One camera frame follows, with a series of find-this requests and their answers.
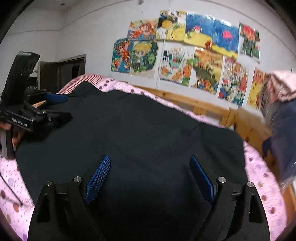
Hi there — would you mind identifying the dark wardrobe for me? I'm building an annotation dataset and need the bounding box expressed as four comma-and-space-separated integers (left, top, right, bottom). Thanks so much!
37, 54, 86, 93

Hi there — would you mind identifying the wooden bed frame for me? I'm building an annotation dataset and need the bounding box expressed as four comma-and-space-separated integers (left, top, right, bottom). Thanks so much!
130, 86, 295, 240

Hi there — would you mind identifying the blue and yellow sea drawing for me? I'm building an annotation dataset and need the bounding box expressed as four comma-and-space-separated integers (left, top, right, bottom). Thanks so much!
184, 12, 239, 59

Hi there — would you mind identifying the orange haired girl drawing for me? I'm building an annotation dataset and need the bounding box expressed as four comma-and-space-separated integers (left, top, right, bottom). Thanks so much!
127, 19, 159, 41

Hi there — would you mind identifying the black puffer jacket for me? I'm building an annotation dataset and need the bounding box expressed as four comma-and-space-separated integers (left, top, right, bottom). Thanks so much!
16, 83, 247, 240

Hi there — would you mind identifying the blue swimmer drawing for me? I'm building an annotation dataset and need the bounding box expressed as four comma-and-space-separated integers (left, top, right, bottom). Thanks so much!
110, 38, 134, 73

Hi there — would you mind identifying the pink patterned cloth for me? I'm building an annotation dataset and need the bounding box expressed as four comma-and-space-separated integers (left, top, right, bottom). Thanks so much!
259, 70, 295, 113

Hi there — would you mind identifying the pink fruit print quilt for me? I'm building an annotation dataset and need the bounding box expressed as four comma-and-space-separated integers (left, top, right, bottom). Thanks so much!
1, 74, 287, 240

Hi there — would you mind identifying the orange landscape drawing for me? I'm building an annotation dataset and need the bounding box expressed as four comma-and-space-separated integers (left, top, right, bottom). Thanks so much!
191, 47, 223, 94

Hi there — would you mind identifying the red haired figure drawing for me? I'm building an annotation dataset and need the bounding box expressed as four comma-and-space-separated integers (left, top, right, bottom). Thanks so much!
239, 23, 260, 63

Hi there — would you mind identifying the white cartoon animals drawing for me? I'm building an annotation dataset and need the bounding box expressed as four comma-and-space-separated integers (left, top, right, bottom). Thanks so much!
159, 42, 195, 87

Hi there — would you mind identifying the blond character drawing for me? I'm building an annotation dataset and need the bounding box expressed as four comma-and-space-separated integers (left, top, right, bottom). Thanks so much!
129, 41, 159, 79

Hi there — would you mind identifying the space planet drawing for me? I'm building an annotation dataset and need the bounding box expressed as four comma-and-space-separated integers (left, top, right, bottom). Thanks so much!
156, 10, 186, 42

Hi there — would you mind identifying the left hand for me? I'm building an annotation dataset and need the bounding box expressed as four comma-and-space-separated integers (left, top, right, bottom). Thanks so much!
0, 122, 25, 147

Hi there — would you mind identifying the yellow bear drawing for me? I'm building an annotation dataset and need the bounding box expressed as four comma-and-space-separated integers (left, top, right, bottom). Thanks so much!
247, 68, 265, 109

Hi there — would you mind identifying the colourful crowded drawing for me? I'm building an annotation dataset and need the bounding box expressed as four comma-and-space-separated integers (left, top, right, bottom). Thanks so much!
218, 58, 249, 106

